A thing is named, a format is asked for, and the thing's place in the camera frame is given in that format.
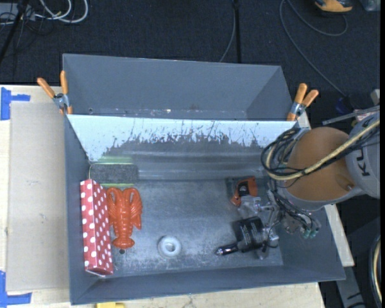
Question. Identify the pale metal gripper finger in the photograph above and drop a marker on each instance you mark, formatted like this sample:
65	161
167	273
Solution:
255	207
270	241

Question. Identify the orange toy lobster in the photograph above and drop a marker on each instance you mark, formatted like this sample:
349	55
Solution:
124	217

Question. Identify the green sponge with dark pad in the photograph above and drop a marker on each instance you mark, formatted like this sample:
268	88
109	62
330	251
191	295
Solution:
114	172

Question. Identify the orange and black small tool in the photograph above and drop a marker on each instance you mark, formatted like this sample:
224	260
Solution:
248	186

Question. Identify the pale cardboard board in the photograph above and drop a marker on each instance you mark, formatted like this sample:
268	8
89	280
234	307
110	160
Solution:
35	197

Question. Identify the red white-dotted long box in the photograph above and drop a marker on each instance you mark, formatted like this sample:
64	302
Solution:
94	226

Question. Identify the black labelled car charger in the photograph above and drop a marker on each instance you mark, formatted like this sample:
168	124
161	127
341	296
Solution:
248	234

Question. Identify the grey metal bin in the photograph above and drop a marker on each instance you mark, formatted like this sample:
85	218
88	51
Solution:
195	210

